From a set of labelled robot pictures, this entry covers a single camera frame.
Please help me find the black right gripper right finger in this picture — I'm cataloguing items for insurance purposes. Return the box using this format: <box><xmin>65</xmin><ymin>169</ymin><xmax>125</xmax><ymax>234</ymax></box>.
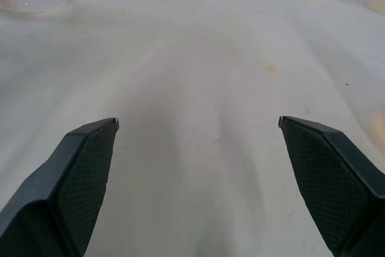
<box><xmin>278</xmin><ymin>115</ymin><xmax>385</xmax><ymax>257</ymax></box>

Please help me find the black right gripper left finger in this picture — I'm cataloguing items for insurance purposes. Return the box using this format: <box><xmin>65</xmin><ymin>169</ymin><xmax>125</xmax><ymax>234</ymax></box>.
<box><xmin>0</xmin><ymin>117</ymin><xmax>120</xmax><ymax>257</ymax></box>

